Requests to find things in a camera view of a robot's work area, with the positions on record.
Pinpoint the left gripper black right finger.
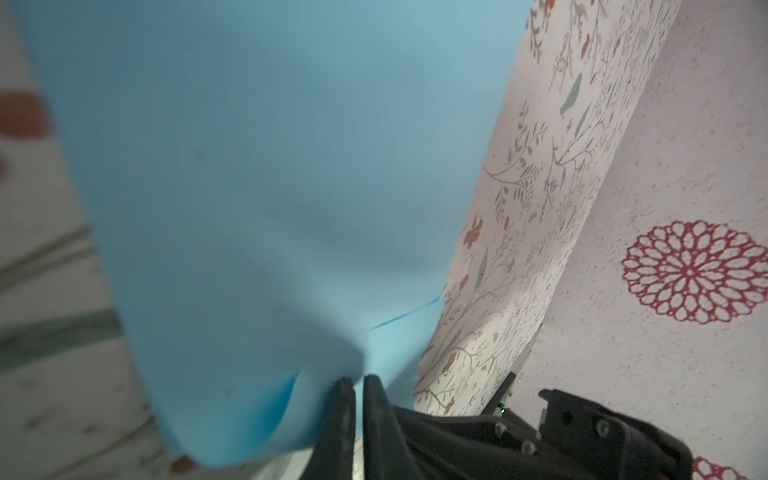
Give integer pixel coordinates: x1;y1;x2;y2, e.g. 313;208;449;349
363;375;414;480

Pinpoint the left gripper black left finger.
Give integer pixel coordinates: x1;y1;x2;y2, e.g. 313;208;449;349
300;377;356;480

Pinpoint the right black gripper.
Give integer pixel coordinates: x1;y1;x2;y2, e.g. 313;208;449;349
394;389;693;480

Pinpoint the light blue square paper sheet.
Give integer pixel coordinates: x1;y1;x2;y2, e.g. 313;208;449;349
13;1;530;467

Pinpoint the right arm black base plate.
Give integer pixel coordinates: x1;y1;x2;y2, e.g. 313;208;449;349
481;372;517;417

